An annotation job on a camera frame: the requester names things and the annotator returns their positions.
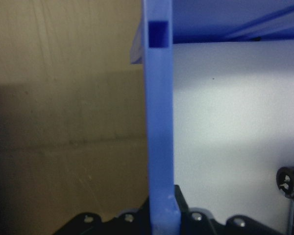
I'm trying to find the white paper bin liner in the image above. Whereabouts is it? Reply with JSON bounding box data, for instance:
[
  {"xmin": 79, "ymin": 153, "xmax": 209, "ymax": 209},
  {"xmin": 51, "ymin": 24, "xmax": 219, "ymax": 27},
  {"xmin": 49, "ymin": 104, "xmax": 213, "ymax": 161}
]
[{"xmin": 172, "ymin": 40, "xmax": 294, "ymax": 235}]

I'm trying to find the blue plastic storage bin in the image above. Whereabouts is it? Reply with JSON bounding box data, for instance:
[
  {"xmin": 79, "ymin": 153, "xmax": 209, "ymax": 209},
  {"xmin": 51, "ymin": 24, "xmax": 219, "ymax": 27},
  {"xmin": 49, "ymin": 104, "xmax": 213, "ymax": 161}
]
[{"xmin": 130, "ymin": 0, "xmax": 294, "ymax": 235}]

